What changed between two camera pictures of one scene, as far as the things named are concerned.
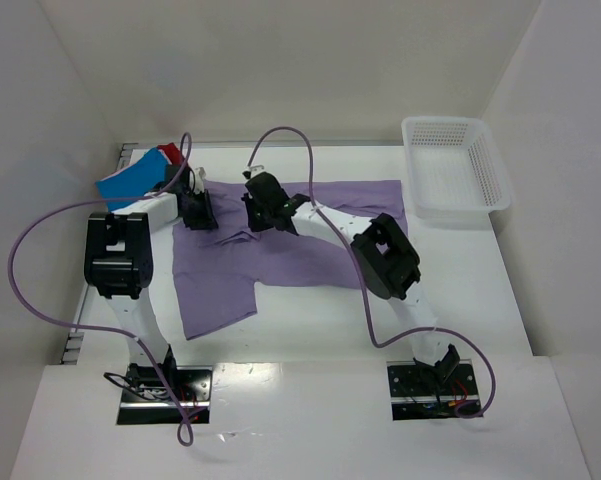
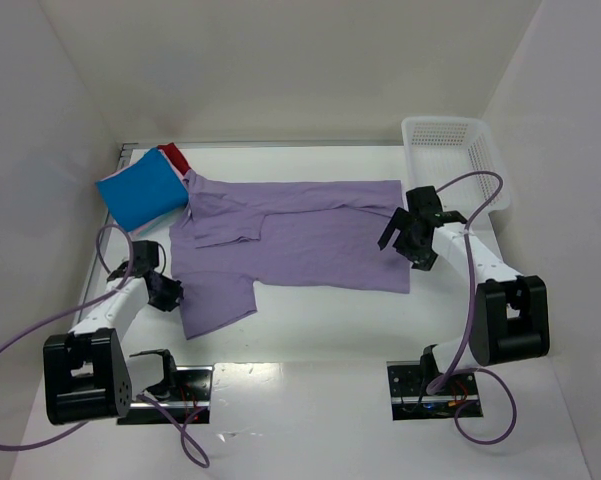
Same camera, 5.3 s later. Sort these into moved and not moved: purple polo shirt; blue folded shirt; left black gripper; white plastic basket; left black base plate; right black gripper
Moved: right black gripper; left black gripper
Not moved: blue folded shirt; left black base plate; white plastic basket; purple polo shirt
